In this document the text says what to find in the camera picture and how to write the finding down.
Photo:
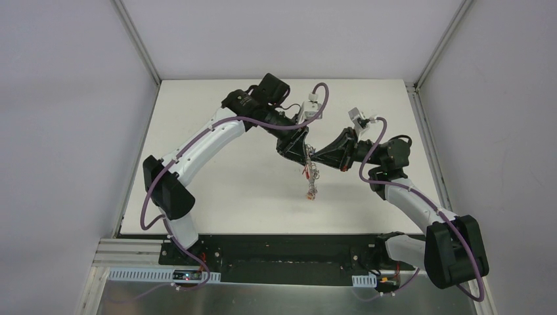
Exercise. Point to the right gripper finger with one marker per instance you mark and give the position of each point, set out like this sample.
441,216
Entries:
335,160
336,148

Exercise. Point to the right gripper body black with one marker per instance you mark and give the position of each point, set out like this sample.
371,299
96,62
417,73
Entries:
349,144

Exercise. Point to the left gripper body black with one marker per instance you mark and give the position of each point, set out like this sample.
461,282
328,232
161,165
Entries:
289,136

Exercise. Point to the key organizer with red handle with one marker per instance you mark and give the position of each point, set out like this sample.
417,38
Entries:
311,173

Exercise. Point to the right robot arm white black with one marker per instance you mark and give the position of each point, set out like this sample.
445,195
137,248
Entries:
452,252

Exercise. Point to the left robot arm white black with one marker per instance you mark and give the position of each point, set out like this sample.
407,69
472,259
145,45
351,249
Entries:
167,178

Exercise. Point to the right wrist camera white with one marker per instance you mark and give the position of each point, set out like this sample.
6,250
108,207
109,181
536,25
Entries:
360,121

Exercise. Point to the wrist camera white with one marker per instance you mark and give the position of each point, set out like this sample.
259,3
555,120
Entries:
309,108
360,121

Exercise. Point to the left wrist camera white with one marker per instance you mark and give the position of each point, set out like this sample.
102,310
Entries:
309,108

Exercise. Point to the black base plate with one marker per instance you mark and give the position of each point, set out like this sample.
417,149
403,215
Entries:
327,259

